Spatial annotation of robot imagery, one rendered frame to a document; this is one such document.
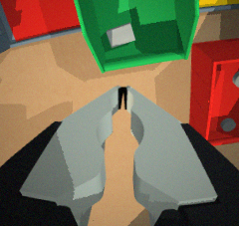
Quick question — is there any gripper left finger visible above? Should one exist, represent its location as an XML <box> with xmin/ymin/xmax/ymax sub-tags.
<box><xmin>0</xmin><ymin>86</ymin><xmax>123</xmax><ymax>226</ymax></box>

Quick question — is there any green bin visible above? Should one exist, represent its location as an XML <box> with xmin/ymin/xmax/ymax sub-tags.
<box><xmin>74</xmin><ymin>0</ymin><xmax>199</xmax><ymax>73</ymax></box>

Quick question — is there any red bin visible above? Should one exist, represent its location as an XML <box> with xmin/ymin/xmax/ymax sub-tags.
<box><xmin>189</xmin><ymin>38</ymin><xmax>239</xmax><ymax>146</ymax></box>

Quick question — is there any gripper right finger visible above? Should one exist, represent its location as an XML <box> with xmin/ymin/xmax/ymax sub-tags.
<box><xmin>123</xmin><ymin>86</ymin><xmax>239</xmax><ymax>226</ymax></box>

